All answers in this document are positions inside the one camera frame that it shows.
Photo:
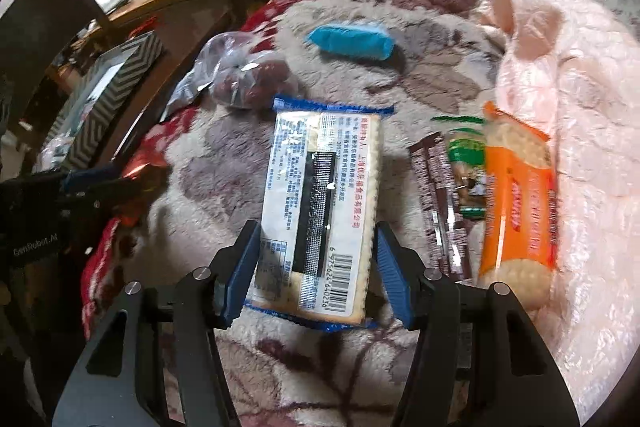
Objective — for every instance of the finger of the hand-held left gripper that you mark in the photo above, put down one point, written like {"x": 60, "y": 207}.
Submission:
{"x": 90, "y": 181}
{"x": 110, "y": 202}

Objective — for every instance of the blue-edged white cracker packet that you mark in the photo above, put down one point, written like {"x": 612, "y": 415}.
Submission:
{"x": 320, "y": 207}

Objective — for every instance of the bag of red dates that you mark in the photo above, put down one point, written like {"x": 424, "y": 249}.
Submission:
{"x": 240, "y": 77}

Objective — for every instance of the brown stick packet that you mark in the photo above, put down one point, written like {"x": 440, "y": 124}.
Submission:
{"x": 435, "y": 187}

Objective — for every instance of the light blue snack packet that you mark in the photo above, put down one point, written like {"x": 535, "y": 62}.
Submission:
{"x": 350, "y": 39}

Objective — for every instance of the striped cardboard box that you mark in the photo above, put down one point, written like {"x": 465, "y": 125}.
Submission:
{"x": 115, "y": 102}
{"x": 155, "y": 82}

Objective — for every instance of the orange cracker packet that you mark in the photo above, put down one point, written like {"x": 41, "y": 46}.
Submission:
{"x": 515, "y": 207}

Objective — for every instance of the dark wooden chair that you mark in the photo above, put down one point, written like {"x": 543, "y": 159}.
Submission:
{"x": 45, "y": 2}

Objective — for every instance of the clear snack packet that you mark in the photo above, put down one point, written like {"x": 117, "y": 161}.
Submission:
{"x": 465, "y": 157}

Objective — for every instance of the pink quilted blanket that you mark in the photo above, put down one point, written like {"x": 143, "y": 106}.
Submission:
{"x": 590, "y": 132}

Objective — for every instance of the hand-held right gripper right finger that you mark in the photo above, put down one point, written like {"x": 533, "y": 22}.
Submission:
{"x": 397, "y": 277}

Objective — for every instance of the red foil snack packet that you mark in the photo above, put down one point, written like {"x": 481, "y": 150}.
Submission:
{"x": 142, "y": 172}

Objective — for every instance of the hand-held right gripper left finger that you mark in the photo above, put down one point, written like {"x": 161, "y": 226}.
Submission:
{"x": 240, "y": 272}

